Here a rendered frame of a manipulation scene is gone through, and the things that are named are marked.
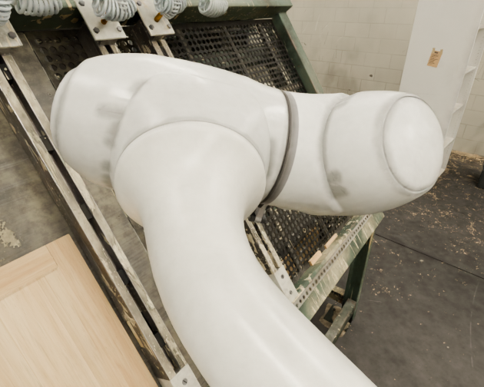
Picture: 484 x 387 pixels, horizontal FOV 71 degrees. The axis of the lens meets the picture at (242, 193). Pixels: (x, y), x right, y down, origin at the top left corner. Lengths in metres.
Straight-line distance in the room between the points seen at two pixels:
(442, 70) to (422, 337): 2.66
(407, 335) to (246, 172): 2.40
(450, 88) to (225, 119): 4.00
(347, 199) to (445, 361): 2.29
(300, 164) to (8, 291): 0.75
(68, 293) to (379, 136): 0.80
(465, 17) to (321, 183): 3.89
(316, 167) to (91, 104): 0.16
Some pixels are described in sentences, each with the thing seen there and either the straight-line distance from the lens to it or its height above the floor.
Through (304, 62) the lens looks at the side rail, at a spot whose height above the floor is 1.58.
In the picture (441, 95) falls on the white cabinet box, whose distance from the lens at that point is 4.21.
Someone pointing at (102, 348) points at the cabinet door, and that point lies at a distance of 0.95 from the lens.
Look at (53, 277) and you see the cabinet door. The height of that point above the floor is 1.29.
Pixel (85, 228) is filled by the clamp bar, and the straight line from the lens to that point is 0.89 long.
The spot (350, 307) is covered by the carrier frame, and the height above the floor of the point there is 0.18.
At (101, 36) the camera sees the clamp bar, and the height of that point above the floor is 1.76.
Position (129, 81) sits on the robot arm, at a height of 1.80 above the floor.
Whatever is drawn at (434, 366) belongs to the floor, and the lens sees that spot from 2.48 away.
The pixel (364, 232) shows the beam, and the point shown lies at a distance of 1.81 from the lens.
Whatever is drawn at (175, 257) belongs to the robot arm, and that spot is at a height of 1.73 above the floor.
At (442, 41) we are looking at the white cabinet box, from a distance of 4.17.
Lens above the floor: 1.84
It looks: 29 degrees down
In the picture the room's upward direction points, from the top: straight up
